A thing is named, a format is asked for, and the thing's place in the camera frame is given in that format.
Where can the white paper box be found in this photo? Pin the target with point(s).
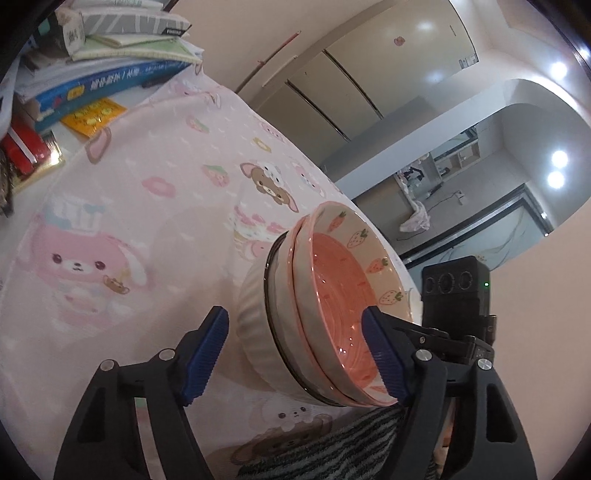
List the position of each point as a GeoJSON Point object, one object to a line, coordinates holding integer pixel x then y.
{"type": "Point", "coordinates": [69, 32]}

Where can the pink printed tablecloth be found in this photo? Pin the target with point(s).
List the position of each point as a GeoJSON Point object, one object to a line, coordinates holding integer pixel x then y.
{"type": "Point", "coordinates": [138, 207]}

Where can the green notebook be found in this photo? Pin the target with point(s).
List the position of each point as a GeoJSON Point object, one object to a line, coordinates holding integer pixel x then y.
{"type": "Point", "coordinates": [138, 48]}

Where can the yellow booklet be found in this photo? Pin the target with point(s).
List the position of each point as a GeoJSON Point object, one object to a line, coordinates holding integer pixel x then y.
{"type": "Point", "coordinates": [92, 117]}

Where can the large pink rabbit bowl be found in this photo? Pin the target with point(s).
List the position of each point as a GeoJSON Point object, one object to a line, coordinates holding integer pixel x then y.
{"type": "Point", "coordinates": [280, 304]}

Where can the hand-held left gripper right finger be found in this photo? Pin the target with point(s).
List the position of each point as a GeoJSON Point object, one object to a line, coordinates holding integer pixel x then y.
{"type": "Point", "coordinates": [385, 355]}

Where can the small pink strawberry bowl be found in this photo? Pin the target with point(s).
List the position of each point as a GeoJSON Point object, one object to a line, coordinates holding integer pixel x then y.
{"type": "Point", "coordinates": [332, 277]}

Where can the white ribbed bowl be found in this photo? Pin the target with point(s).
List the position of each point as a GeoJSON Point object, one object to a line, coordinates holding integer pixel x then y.
{"type": "Point", "coordinates": [251, 323]}

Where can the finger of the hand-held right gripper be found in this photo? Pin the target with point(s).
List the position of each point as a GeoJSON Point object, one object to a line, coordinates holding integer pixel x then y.
{"type": "Point", "coordinates": [443, 340]}

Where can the blue book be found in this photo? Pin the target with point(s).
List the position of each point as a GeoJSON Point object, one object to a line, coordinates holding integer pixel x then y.
{"type": "Point", "coordinates": [92, 87]}

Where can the white crumpled cloth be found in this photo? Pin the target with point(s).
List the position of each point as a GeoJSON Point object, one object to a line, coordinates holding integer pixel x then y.
{"type": "Point", "coordinates": [415, 217]}

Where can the ceiling spotlight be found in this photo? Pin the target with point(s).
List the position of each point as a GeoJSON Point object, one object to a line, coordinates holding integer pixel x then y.
{"type": "Point", "coordinates": [559, 159]}
{"type": "Point", "coordinates": [558, 70]}
{"type": "Point", "coordinates": [555, 180]}

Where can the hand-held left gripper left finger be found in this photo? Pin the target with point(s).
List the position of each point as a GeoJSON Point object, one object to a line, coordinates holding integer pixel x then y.
{"type": "Point", "coordinates": [205, 355]}

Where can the grey striped box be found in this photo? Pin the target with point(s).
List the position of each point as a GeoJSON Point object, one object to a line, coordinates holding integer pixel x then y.
{"type": "Point", "coordinates": [134, 18]}

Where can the beige refrigerator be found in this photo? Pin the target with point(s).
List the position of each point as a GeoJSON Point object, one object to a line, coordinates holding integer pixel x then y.
{"type": "Point", "coordinates": [360, 69]}

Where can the dark framed sliding door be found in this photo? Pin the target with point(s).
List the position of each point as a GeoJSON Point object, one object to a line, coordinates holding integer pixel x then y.
{"type": "Point", "coordinates": [485, 230]}

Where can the grey striped cloth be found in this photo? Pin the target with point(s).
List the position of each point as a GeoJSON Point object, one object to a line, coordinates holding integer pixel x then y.
{"type": "Point", "coordinates": [323, 443]}

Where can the red box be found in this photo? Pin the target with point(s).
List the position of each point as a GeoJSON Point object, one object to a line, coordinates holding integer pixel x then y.
{"type": "Point", "coordinates": [23, 145]}

